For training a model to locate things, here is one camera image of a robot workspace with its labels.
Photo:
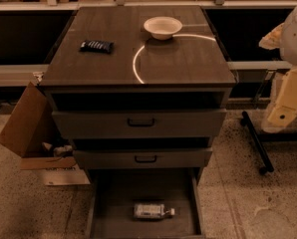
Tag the clear blue plastic bottle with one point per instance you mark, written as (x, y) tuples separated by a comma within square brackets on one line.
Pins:
[(152, 211)]

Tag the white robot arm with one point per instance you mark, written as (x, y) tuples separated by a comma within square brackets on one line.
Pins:
[(283, 110)]

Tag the dark wooden drawer cabinet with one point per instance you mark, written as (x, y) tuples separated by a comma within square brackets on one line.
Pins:
[(187, 72)]

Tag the top grey drawer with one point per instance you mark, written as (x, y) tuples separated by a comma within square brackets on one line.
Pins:
[(148, 124)]

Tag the grey drawer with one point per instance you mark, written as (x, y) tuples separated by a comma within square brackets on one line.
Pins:
[(148, 124), (136, 159)]

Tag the middle grey drawer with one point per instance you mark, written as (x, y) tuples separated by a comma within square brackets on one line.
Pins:
[(136, 159)]

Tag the open bottom drawer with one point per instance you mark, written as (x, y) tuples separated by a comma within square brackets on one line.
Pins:
[(117, 192)]

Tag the dark snack packet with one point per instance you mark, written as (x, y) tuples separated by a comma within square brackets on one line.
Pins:
[(96, 46)]

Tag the white bowl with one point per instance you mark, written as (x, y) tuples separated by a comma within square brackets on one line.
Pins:
[(162, 28)]

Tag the black metal bar stand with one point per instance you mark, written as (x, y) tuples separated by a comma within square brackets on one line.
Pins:
[(267, 165)]

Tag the white paper sheet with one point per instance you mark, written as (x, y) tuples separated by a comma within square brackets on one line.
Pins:
[(63, 176)]

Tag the brown cardboard box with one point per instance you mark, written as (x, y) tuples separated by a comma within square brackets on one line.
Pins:
[(29, 126)]

